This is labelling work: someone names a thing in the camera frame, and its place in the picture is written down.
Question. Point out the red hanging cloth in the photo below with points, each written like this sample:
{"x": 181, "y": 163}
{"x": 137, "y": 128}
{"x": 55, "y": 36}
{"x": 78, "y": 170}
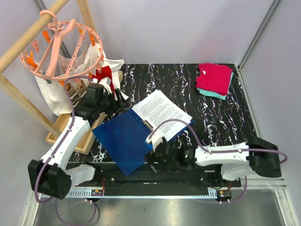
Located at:
{"x": 101, "y": 73}

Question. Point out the aluminium rail frame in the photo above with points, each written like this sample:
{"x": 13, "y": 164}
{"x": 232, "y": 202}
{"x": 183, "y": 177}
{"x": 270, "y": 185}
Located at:
{"x": 258, "y": 202}

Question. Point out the wooden drying rack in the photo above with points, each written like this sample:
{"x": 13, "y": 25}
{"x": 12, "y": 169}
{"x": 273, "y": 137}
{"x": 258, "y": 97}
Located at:
{"x": 23, "y": 112}

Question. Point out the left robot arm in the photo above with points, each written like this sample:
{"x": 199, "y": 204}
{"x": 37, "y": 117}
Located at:
{"x": 49, "y": 176}

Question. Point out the white hanging towel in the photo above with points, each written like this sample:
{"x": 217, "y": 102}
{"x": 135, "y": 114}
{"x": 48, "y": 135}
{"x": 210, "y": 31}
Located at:
{"x": 54, "y": 93}

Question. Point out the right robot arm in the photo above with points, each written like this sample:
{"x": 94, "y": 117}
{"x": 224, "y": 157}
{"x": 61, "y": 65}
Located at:
{"x": 256, "y": 156}

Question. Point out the brown striped sock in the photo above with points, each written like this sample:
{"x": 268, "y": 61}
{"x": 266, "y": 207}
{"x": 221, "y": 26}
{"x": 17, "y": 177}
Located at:
{"x": 73, "y": 94}
{"x": 81, "y": 89}

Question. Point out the blue plastic folder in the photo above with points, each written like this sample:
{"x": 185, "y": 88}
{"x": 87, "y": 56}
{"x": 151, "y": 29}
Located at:
{"x": 123, "y": 137}

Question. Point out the brown striped sock left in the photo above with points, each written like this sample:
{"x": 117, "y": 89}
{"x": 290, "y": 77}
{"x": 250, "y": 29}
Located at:
{"x": 73, "y": 94}

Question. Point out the metal folder clip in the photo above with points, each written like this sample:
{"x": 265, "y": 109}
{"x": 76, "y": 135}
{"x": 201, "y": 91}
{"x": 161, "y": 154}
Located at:
{"x": 148, "y": 125}

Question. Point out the brown striped sock right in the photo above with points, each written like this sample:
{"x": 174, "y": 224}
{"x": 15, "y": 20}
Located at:
{"x": 81, "y": 89}

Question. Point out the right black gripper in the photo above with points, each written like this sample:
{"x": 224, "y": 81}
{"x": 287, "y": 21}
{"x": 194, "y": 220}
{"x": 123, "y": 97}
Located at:
{"x": 150, "y": 158}

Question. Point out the white paper files stack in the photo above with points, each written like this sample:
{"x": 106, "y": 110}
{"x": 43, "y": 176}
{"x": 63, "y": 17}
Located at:
{"x": 157, "y": 108}

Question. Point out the pink folded t-shirt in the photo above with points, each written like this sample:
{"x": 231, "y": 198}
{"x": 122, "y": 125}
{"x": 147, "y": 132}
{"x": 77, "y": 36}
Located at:
{"x": 214, "y": 78}

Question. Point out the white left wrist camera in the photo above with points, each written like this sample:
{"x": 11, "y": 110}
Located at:
{"x": 105, "y": 82}

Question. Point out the teal folded t-shirt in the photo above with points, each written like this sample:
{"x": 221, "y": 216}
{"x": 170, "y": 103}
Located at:
{"x": 212, "y": 94}

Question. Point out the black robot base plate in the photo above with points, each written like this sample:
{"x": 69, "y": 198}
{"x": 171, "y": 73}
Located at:
{"x": 168, "y": 182}

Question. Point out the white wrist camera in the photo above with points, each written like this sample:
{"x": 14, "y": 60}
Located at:
{"x": 154, "y": 140}
{"x": 105, "y": 82}

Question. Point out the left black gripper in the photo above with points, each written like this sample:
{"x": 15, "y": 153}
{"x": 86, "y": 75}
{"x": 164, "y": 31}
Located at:
{"x": 115, "y": 109}

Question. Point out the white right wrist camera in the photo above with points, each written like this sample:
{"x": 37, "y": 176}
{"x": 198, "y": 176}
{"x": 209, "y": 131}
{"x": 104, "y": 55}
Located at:
{"x": 154, "y": 140}

